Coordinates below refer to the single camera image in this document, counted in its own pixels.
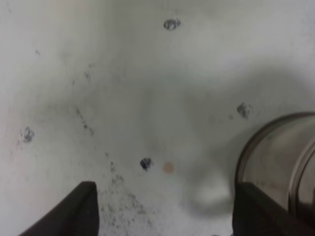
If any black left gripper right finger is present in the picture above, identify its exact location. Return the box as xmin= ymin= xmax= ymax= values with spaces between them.
xmin=232 ymin=182 xmax=315 ymax=236

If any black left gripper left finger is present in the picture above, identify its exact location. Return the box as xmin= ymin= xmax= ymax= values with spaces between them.
xmin=21 ymin=181 xmax=100 ymax=236

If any stainless steel teapot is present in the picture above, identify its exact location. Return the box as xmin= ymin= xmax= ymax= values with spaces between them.
xmin=234 ymin=112 xmax=315 ymax=224

